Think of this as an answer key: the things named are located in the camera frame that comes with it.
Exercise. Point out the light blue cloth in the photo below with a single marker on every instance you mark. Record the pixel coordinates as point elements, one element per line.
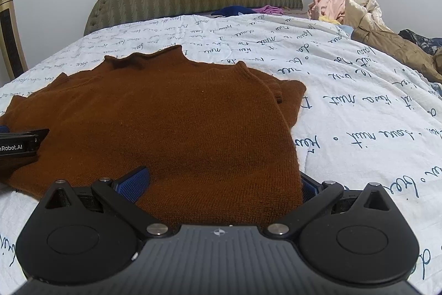
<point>346,29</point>

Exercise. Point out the white script-printed bed cover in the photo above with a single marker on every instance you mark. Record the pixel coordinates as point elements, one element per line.
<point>362,108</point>

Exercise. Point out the cream puffy jacket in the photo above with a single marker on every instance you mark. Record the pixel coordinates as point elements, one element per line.
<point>366,8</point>

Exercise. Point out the dark patterned cloth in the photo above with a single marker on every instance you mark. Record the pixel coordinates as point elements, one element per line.
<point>421,41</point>

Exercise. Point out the gold tower air conditioner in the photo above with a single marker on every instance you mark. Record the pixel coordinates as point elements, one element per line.
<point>10,32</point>

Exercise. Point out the yellow cloth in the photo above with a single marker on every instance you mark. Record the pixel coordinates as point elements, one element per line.
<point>328,19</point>

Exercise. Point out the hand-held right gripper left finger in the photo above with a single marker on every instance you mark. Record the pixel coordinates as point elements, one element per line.
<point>134,184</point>

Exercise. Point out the dark blue cloth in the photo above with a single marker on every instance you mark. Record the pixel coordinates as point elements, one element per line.
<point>231,11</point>

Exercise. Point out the khaki garment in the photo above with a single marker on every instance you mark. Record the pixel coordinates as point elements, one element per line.
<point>390,42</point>

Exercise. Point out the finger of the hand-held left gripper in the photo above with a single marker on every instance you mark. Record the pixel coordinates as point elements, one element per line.
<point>24,135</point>

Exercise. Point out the pink clothes heap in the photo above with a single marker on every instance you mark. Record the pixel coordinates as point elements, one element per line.
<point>328,4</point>

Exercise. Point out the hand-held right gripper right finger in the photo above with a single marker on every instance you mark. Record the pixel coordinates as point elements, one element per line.
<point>312,187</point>

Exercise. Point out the purple cloth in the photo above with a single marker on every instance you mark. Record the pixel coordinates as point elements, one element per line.
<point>271,9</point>

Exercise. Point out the brown knit sweater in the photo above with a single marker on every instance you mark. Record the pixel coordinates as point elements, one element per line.
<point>172,115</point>

